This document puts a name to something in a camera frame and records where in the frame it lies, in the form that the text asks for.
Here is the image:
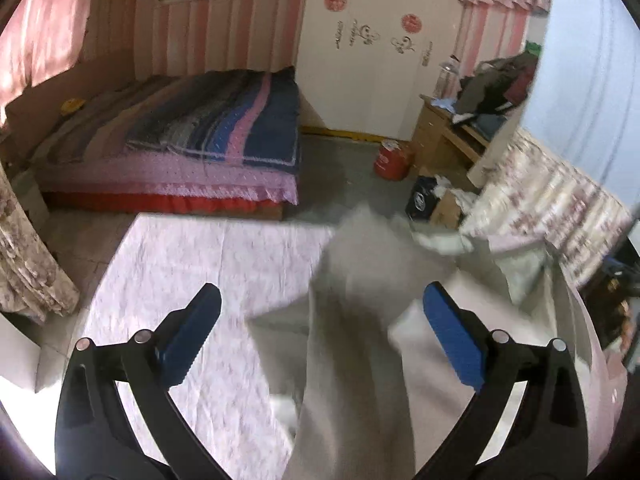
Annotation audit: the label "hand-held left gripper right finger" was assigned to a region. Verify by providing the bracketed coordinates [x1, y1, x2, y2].
[413, 282, 589, 480]

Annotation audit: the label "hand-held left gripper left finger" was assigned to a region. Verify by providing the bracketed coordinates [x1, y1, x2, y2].
[54, 283, 232, 480]

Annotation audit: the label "white pants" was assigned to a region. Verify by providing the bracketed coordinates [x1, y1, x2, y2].
[248, 203, 586, 480]

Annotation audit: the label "pile of dark clothes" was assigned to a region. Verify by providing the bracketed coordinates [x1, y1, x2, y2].
[452, 51, 538, 133]

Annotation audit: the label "cardboard box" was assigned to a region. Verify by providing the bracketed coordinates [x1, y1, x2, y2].
[429, 187, 476, 228]

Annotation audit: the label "dark blue bag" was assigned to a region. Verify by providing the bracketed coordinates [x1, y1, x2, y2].
[405, 176, 443, 222]

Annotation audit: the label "floral patterned cloth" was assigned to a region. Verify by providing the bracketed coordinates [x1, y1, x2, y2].
[460, 127, 636, 288]

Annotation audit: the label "floral curtain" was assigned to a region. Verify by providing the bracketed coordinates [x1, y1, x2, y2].
[0, 160, 81, 323]

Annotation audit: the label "red bucket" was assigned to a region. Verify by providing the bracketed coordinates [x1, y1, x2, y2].
[374, 140, 415, 181]

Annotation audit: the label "wooden desk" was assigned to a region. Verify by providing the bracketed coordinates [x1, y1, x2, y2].
[410, 94, 493, 181]

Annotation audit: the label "bed with striped blanket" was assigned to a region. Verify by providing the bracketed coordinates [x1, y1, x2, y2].
[5, 67, 302, 221]

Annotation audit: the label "clear plastic jar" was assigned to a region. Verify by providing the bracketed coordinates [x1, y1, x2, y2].
[434, 58, 460, 102]

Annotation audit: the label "white wardrobe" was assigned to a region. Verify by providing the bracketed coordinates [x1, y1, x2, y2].
[295, 0, 466, 141]

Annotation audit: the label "pink window curtain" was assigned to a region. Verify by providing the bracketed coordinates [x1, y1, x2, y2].
[0, 0, 98, 126]

